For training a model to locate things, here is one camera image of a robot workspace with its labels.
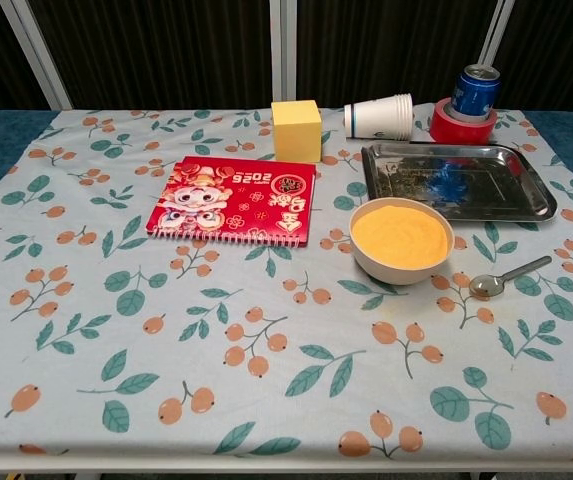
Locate stainless steel tray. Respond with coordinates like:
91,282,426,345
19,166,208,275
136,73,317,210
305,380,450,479
360,142,559,224

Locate stacked white paper cups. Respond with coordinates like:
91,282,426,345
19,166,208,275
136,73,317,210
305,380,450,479
343,92,414,141

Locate aluminium partition post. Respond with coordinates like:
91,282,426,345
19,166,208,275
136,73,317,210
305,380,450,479
478,0,516,70
0,0,73,111
269,0,298,104

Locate red tape roll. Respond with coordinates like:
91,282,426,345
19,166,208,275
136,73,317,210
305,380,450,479
428,97,499,146

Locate red spiral desk calendar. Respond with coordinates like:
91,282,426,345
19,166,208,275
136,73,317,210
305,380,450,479
145,155,317,250

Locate beige bowl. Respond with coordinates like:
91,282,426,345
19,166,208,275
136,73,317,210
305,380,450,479
348,198,455,286

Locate floral printed tablecloth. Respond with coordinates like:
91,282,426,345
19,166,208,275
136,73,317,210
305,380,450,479
0,107,573,474

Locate yellow foam cube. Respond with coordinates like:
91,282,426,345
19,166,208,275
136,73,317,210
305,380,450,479
271,99,323,164

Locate blue drink can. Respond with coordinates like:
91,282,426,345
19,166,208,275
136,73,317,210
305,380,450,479
449,63,502,123

